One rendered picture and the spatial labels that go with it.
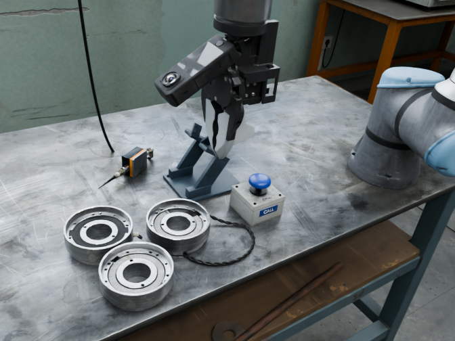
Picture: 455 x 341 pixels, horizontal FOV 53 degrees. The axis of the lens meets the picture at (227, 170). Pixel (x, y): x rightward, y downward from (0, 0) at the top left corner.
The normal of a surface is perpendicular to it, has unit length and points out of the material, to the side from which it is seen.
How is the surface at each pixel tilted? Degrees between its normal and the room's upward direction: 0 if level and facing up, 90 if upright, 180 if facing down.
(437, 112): 81
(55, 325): 0
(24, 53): 90
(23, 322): 0
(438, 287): 0
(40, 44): 90
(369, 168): 73
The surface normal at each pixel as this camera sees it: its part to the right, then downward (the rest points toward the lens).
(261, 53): 0.55, 0.50
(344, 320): 0.09, -0.83
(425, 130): -0.94, -0.05
